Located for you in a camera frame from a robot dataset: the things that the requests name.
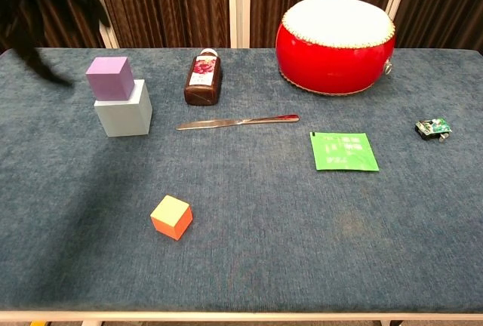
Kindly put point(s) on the green sachet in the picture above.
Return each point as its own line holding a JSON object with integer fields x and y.
{"x": 343, "y": 152}

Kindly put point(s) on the small orange cube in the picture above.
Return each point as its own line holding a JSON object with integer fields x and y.
{"x": 170, "y": 216}

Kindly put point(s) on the small green circuit board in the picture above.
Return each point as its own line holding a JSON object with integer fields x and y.
{"x": 432, "y": 128}

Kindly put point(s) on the brown medicine bottle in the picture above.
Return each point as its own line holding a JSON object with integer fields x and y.
{"x": 203, "y": 77}

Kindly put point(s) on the blue table cloth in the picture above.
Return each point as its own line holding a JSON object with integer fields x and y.
{"x": 264, "y": 209}

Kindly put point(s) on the silver table knife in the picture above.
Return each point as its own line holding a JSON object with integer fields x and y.
{"x": 226, "y": 123}

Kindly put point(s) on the red drum white skin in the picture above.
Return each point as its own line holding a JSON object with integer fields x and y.
{"x": 332, "y": 54}

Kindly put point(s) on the purple cube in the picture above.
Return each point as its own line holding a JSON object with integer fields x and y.
{"x": 109, "y": 77}

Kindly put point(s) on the light blue cube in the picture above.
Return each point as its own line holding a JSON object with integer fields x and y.
{"x": 122, "y": 116}

